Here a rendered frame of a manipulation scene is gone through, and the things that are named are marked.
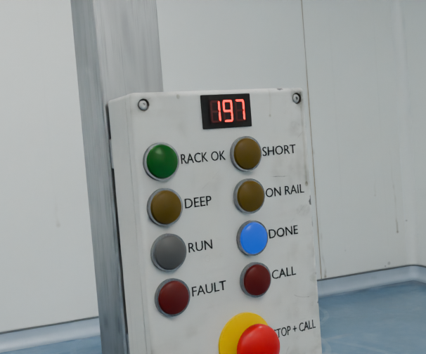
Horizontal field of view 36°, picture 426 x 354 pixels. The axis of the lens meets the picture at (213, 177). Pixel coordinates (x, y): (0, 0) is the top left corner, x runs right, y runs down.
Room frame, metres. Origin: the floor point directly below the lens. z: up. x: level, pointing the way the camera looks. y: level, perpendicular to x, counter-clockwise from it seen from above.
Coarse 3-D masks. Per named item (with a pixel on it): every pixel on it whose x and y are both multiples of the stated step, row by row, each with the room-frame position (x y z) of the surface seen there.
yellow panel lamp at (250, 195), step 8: (248, 184) 0.55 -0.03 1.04; (256, 184) 0.55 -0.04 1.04; (240, 192) 0.54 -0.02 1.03; (248, 192) 0.55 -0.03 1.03; (256, 192) 0.55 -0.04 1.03; (240, 200) 0.54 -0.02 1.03; (248, 200) 0.55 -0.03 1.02; (256, 200) 0.55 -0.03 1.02; (248, 208) 0.55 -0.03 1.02; (256, 208) 0.55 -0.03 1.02
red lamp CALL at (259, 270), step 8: (256, 264) 0.55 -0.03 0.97; (248, 272) 0.55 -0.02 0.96; (256, 272) 0.55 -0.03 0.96; (264, 272) 0.55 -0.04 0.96; (248, 280) 0.54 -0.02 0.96; (256, 280) 0.55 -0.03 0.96; (264, 280) 0.55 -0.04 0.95; (248, 288) 0.54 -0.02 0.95; (256, 288) 0.55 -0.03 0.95; (264, 288) 0.55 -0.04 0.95
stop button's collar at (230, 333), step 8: (232, 320) 0.54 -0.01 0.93; (240, 320) 0.54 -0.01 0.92; (248, 320) 0.55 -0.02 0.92; (256, 320) 0.55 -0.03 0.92; (264, 320) 0.56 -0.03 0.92; (312, 320) 0.58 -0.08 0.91; (224, 328) 0.54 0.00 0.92; (232, 328) 0.54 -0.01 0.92; (240, 328) 0.54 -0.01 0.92; (296, 328) 0.58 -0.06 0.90; (304, 328) 0.58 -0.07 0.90; (224, 336) 0.53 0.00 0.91; (232, 336) 0.54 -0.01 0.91; (224, 344) 0.53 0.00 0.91; (232, 344) 0.54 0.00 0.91; (224, 352) 0.53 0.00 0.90; (232, 352) 0.54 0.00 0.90
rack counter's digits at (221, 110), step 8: (216, 104) 0.54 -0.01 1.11; (224, 104) 0.54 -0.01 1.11; (232, 104) 0.55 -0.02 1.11; (240, 104) 0.55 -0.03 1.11; (216, 112) 0.54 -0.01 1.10; (224, 112) 0.54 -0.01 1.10; (232, 112) 0.55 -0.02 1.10; (240, 112) 0.55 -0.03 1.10; (216, 120) 0.54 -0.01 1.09; (224, 120) 0.54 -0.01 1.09; (232, 120) 0.55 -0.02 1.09; (240, 120) 0.55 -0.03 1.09
